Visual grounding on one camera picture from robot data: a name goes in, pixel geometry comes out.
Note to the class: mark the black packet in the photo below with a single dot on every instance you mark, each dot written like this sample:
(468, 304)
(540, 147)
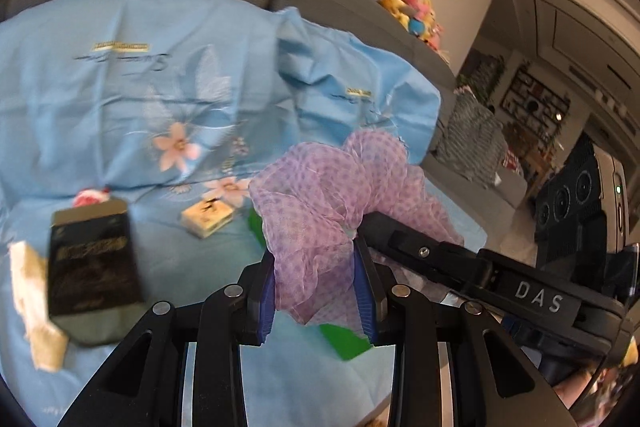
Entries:
(92, 272)

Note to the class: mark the cream paper wrapper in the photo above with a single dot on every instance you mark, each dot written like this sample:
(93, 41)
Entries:
(35, 307)

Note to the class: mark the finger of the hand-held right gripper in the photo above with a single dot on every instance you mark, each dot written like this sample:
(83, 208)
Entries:
(425, 257)

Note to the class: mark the green cardboard box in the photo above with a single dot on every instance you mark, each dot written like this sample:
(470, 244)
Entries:
(340, 339)

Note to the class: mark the purple dotted mesh scrunchie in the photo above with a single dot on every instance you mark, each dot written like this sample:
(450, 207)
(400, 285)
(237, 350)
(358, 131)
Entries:
(310, 207)

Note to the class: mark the pile of colourful plush toys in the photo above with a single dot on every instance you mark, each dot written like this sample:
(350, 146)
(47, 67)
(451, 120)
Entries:
(415, 14)

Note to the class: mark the green plant wall decoration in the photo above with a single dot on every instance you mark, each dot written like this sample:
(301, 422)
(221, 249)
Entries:
(482, 74)

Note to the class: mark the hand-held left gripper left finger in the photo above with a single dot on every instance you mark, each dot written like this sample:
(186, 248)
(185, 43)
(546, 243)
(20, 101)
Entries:
(267, 302)

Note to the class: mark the black wall shelf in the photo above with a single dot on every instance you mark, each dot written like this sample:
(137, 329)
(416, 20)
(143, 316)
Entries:
(535, 99)

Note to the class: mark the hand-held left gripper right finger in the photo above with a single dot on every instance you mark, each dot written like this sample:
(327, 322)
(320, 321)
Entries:
(365, 302)

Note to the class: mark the red patterned cloth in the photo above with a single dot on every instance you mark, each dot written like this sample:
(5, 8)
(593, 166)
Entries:
(510, 159)

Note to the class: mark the small red and white toy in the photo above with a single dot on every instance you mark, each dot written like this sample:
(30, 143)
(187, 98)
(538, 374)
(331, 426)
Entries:
(92, 198)

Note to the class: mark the light blue floral bed sheet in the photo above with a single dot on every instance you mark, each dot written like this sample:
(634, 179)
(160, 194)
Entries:
(125, 107)

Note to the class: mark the small yellow packet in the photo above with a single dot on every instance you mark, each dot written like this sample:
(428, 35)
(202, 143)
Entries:
(207, 218)

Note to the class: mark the grey striped knit cushion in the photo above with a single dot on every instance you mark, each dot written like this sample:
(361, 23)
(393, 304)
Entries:
(472, 137)

